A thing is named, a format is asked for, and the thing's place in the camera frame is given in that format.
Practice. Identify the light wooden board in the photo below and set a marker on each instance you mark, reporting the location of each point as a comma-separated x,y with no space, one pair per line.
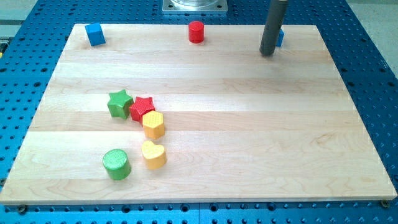
239,127

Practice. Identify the yellow heart block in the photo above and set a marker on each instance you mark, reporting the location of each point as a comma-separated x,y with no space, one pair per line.
154,155

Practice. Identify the left board stop screw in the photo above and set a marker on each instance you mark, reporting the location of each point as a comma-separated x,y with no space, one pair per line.
22,209

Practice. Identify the board stop screw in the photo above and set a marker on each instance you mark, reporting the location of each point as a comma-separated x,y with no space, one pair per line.
22,209
385,203

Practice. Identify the right board stop screw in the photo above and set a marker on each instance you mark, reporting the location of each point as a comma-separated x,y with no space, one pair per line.
385,203

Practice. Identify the yellow hexagon block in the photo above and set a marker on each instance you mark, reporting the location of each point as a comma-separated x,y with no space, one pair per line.
153,124

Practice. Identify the red star block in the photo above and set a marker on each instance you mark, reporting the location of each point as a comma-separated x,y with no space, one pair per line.
140,107

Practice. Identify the green star block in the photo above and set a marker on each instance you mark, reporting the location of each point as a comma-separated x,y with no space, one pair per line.
119,103

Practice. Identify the red cylinder block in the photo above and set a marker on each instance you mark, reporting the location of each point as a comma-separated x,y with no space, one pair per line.
196,32

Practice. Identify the green cylinder block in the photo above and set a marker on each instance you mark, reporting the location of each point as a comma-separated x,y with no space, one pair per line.
117,164

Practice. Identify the blue block behind rod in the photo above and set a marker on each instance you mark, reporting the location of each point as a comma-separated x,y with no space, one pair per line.
280,38

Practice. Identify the blue cube block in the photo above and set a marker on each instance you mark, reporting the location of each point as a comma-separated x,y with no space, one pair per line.
95,34

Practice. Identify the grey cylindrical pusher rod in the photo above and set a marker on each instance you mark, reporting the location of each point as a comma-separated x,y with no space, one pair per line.
275,17

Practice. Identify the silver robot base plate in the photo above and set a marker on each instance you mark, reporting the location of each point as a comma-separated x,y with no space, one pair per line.
194,5

